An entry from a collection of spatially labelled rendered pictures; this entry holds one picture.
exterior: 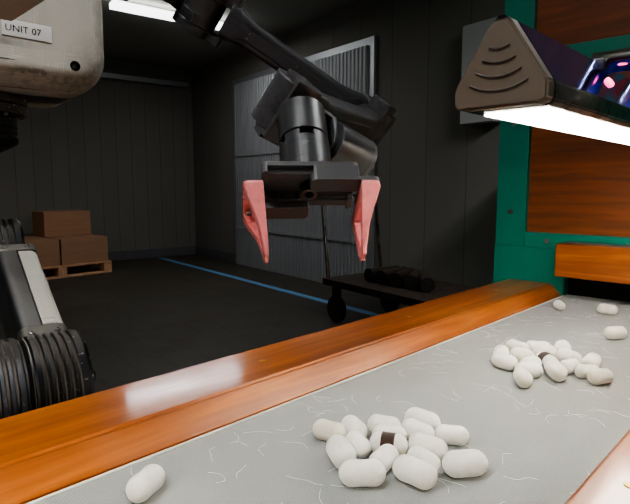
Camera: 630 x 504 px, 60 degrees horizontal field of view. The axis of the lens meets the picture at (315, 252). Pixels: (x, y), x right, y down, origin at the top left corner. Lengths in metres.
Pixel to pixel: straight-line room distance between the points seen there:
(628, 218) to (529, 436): 0.76
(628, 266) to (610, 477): 0.75
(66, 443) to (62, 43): 0.57
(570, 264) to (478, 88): 0.78
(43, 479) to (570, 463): 0.43
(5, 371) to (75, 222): 6.22
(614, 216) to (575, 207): 0.08
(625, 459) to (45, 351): 0.60
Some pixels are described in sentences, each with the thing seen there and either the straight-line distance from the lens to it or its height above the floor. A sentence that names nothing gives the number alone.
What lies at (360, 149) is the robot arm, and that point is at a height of 1.02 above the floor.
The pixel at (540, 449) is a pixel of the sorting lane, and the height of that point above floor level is 0.74.
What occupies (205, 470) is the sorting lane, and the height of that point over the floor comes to 0.74.
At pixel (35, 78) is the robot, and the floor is 1.13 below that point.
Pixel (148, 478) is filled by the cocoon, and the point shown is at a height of 0.76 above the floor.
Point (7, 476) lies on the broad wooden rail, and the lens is 0.50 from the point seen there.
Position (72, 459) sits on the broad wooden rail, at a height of 0.75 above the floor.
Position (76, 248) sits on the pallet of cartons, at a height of 0.30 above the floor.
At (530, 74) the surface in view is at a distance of 0.47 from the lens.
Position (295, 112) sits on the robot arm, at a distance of 0.63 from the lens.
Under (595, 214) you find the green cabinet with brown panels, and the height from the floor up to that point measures 0.92.
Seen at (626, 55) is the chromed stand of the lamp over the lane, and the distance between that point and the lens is 0.68.
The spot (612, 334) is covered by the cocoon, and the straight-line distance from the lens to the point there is 0.96.
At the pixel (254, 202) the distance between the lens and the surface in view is 0.54.
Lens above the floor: 0.98
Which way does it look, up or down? 7 degrees down
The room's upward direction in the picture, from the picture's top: straight up
